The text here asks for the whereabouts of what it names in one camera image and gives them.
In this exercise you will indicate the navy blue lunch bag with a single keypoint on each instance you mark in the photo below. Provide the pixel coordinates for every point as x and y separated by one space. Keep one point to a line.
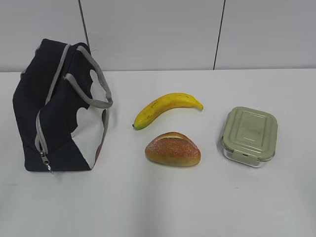
60 105

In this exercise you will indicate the green lidded glass container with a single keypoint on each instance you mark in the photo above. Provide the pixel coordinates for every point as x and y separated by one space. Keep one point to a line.
249 136

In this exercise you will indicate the yellow banana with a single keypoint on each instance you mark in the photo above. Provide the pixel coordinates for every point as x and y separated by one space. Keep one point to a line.
163 104

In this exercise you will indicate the brown bread roll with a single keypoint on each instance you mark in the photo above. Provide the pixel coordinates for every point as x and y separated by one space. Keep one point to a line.
174 149

